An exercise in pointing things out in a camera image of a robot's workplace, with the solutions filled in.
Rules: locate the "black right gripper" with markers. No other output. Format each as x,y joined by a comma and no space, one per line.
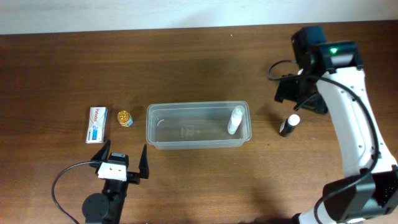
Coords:
286,93

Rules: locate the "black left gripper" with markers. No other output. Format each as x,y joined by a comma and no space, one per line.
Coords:
133,177

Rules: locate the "dark bottle white cap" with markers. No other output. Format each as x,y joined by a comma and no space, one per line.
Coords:
288,126

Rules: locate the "white calamine lotion bottle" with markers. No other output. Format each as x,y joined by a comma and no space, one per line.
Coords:
235,119

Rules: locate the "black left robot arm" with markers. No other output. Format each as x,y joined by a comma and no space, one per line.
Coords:
107,206

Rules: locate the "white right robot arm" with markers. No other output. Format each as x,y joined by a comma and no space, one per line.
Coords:
331,80

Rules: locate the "clear plastic container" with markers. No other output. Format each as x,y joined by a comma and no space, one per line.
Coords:
196,125

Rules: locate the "gold lid balm jar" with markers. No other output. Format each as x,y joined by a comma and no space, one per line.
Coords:
124,118

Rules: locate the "white blue Panadol box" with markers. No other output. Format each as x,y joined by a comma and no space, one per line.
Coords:
96,125

